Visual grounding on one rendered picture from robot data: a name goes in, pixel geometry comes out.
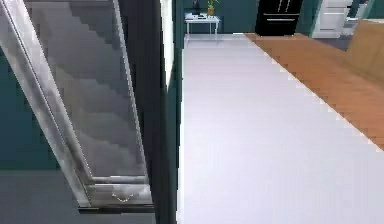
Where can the white side table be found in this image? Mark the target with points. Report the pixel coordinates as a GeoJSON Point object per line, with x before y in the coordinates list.
{"type": "Point", "coordinates": [202, 19]}

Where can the green house plant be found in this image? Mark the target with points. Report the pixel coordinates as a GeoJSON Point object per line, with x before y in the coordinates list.
{"type": "Point", "coordinates": [211, 6]}

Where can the black fridge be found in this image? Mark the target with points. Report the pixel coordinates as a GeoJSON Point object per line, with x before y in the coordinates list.
{"type": "Point", "coordinates": [278, 18]}

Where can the dark object on table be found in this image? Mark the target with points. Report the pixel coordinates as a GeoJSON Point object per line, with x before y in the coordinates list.
{"type": "Point", "coordinates": [196, 6]}

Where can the white chest of drawers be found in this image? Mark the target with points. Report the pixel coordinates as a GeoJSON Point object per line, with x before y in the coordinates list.
{"type": "Point", "coordinates": [331, 18]}

